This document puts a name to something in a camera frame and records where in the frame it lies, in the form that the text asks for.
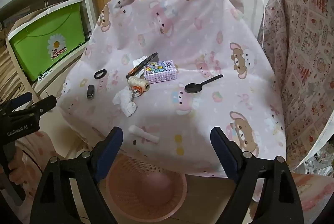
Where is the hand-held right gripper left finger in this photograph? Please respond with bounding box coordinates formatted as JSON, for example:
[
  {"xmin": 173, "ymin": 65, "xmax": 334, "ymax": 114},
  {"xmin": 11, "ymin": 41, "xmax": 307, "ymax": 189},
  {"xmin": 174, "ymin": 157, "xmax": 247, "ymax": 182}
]
[{"xmin": 29, "ymin": 126, "xmax": 124, "ymax": 224}]

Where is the pink bear print blanket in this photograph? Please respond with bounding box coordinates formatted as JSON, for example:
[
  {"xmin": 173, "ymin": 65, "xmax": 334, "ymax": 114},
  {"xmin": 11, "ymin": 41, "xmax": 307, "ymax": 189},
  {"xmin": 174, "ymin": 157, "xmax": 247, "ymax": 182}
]
[{"xmin": 56, "ymin": 0, "xmax": 287, "ymax": 179}]

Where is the purple patterned small box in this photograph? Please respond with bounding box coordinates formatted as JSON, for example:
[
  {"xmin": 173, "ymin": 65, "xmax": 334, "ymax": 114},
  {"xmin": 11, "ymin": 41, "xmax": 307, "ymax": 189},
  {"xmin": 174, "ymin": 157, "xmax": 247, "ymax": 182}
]
[{"xmin": 144, "ymin": 59, "xmax": 179, "ymax": 83}]

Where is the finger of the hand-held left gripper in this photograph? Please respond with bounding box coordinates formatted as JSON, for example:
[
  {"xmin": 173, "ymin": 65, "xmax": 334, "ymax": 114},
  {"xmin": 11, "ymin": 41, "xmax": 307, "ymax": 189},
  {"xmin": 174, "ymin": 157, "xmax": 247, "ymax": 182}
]
[
  {"xmin": 25, "ymin": 95, "xmax": 57, "ymax": 116},
  {"xmin": 10, "ymin": 92, "xmax": 33, "ymax": 108}
]

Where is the cream thread spool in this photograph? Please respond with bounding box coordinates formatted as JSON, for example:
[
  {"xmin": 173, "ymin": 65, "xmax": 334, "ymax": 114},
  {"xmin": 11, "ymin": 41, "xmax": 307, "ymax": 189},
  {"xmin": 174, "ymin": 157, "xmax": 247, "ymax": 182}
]
[{"xmin": 127, "ymin": 77, "xmax": 150, "ymax": 91}]

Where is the person's left leg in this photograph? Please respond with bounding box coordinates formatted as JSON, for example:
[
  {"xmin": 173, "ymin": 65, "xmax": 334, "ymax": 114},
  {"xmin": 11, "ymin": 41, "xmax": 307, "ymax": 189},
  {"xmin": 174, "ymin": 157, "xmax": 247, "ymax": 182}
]
[{"xmin": 12, "ymin": 130, "xmax": 62, "ymax": 224}]

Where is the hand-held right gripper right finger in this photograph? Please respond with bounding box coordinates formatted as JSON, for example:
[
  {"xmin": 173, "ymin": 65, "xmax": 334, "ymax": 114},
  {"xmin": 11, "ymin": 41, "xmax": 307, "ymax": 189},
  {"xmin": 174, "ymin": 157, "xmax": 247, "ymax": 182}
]
[{"xmin": 210, "ymin": 127, "xmax": 304, "ymax": 224}]

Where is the orange thread bobbin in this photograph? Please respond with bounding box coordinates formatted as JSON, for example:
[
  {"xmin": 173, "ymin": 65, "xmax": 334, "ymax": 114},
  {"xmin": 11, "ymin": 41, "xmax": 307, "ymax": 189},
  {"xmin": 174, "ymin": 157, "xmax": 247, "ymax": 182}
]
[{"xmin": 130, "ymin": 85, "xmax": 143, "ymax": 99}]

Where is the black plastic spoon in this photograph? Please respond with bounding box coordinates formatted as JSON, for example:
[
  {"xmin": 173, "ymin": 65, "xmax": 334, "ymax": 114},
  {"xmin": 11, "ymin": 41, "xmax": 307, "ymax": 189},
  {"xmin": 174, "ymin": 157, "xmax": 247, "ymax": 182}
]
[{"xmin": 184, "ymin": 74, "xmax": 224, "ymax": 94}]

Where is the silver foil bag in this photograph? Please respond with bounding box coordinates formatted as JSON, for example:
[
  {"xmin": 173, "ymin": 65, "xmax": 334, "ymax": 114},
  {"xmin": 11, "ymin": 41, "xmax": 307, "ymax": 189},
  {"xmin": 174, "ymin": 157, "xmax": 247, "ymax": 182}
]
[{"xmin": 304, "ymin": 148, "xmax": 334, "ymax": 175}]

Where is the green storage box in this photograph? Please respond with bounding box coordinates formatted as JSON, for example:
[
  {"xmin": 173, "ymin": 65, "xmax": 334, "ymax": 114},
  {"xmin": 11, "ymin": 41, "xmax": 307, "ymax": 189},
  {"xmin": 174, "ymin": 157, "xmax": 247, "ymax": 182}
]
[{"xmin": 6, "ymin": 0, "xmax": 88, "ymax": 82}]

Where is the white paper tube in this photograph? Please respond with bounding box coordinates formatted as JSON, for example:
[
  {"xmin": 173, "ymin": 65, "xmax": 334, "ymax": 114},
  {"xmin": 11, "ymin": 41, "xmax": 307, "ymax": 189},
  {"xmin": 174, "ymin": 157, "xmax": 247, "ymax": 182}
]
[{"xmin": 128, "ymin": 125, "xmax": 159, "ymax": 143}]

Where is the stack of beige cardboard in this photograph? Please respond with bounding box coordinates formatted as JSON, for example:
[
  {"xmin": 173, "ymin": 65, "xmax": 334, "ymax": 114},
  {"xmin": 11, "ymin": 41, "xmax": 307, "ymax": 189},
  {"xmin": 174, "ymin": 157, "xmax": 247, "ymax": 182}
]
[{"xmin": 0, "ymin": 28, "xmax": 34, "ymax": 99}]

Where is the pink mesh waste basket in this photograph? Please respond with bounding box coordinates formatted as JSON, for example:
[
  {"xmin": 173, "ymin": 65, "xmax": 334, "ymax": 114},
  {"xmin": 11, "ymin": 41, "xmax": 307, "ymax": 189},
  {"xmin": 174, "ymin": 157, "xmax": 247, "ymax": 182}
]
[{"xmin": 106, "ymin": 155, "xmax": 188, "ymax": 219}]

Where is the strawberry print quilt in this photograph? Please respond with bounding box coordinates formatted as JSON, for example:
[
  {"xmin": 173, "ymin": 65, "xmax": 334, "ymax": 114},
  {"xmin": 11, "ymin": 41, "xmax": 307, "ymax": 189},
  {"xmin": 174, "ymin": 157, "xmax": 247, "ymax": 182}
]
[{"xmin": 257, "ymin": 0, "xmax": 334, "ymax": 172}]

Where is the small white tissue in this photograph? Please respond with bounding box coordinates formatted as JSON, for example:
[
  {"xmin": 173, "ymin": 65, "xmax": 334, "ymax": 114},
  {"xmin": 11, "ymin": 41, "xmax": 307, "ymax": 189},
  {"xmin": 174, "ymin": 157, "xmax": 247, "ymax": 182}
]
[{"xmin": 133, "ymin": 55, "xmax": 148, "ymax": 68}]

